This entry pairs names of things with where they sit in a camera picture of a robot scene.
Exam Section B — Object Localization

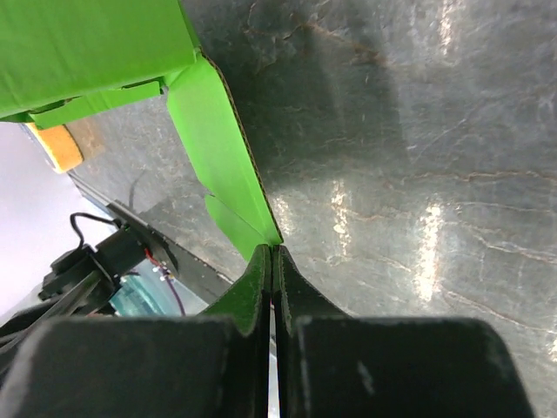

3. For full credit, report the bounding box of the yellow tape roll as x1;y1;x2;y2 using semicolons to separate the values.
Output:
25;123;84;173

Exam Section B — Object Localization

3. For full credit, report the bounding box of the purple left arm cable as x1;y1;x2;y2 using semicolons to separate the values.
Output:
151;265;187;316

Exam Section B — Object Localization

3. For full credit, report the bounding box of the green paper box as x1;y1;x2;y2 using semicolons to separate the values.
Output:
1;1;283;258

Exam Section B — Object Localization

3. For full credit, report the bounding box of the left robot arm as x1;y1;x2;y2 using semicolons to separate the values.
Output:
1;212;178;355

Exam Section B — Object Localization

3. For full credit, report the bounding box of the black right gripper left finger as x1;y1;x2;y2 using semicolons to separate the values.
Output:
1;245;272;417

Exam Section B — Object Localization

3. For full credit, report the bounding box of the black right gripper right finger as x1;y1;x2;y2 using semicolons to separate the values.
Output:
272;246;534;417

